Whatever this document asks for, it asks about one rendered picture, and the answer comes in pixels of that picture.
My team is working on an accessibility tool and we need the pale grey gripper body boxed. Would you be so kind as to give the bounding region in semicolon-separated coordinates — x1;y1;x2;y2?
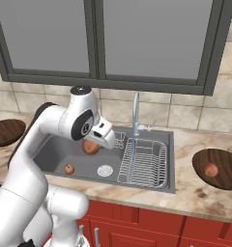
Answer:
87;128;117;151

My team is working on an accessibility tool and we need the silver cupboard handle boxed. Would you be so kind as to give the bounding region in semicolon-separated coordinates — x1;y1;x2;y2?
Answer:
77;224;85;240
94;227;102;247

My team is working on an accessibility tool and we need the silver sink faucet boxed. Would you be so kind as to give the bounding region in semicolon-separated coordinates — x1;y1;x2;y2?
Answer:
131;91;158;137

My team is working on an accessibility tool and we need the dark grey sink basin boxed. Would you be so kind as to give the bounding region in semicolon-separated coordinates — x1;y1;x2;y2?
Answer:
32;124;177;195

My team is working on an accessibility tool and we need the pink-orange round fruit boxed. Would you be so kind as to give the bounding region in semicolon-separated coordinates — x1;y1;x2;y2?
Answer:
203;162;219;178

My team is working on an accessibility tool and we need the white wire dish rack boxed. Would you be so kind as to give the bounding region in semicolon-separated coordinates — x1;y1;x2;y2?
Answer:
113;130;169;190

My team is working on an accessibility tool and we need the red drawer front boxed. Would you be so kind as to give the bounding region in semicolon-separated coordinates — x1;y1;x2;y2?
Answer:
137;206;188;237
184;215;232;243
86;200;140;225

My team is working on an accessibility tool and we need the small orange round fruit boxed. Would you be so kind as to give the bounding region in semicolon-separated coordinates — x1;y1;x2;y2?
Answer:
64;164;75;176

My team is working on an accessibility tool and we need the red cupboard door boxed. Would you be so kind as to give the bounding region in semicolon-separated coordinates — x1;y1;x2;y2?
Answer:
76;217;93;247
179;235;232;247
88;219;184;247

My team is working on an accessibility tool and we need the large reddish-brown onion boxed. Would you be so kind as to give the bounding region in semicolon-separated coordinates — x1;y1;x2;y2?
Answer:
81;138;102;156

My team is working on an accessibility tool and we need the white round sink drain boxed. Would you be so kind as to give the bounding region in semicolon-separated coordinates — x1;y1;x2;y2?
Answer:
96;164;115;178

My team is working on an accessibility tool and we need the dark brown wooden bowl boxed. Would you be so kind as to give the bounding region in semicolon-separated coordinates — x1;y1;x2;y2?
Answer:
0;119;27;148
191;148;232;191

